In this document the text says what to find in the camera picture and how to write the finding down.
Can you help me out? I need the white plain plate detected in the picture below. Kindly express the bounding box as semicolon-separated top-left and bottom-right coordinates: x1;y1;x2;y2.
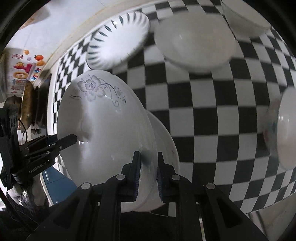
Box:
136;110;180;212

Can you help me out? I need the white floral plate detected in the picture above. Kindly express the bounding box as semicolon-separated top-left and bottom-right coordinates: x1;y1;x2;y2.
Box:
57;70;158;212

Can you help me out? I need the white plate blue leaf pattern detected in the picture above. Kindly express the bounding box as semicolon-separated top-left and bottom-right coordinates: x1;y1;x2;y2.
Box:
86;11;150;70

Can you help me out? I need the white bowl colourful pattern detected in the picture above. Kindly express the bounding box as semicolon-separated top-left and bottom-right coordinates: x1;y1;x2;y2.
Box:
263;87;295;170

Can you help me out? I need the white bowl black rim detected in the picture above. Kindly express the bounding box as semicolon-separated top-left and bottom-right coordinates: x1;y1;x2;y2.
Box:
154;11;237;73

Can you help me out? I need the white small bowl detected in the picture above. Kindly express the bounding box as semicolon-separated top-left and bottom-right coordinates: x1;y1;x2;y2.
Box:
220;0;271;38

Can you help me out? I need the black white checkered mat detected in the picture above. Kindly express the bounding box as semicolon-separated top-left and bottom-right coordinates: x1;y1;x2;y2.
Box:
53;0;296;217

